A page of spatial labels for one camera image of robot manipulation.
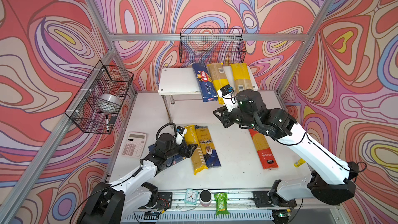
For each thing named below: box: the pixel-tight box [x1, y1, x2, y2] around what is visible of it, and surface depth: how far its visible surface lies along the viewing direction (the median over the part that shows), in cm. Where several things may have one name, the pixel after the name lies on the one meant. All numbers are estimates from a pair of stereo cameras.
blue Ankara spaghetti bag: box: [194, 125, 222, 168], surface depth 90 cm
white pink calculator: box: [121, 131, 148, 159], surface depth 92 cm
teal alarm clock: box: [184, 188, 199, 206], surface depth 75 cm
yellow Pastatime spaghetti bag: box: [184, 124, 209, 175], surface depth 86 cm
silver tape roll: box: [97, 93, 121, 110], surface depth 73 cm
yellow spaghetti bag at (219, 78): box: [207, 62, 231, 105], surface depth 79 cm
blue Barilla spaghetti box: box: [191, 62, 219, 103], surface depth 74 cm
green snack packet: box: [214, 192, 231, 216], surface depth 73 cm
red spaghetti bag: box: [248, 128, 279, 170], surface depth 86 cm
